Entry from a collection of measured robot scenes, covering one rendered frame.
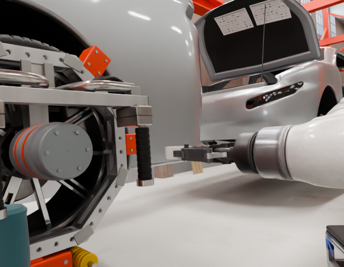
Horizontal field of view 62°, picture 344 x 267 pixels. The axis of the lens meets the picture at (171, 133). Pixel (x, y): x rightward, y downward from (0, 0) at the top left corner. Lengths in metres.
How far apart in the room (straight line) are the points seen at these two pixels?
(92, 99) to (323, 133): 0.47
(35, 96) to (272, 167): 0.45
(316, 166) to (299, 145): 0.04
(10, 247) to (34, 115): 0.33
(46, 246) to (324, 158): 0.69
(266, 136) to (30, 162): 0.50
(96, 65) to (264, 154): 0.62
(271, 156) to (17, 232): 0.51
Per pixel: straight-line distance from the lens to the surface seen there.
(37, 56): 0.86
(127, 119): 0.74
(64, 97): 0.65
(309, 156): 0.45
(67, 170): 0.69
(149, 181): 0.72
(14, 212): 0.68
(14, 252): 0.70
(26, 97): 0.62
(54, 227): 0.96
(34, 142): 0.70
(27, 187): 1.09
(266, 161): 0.48
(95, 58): 0.94
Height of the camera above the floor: 0.87
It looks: level
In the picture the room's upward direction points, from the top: 4 degrees counter-clockwise
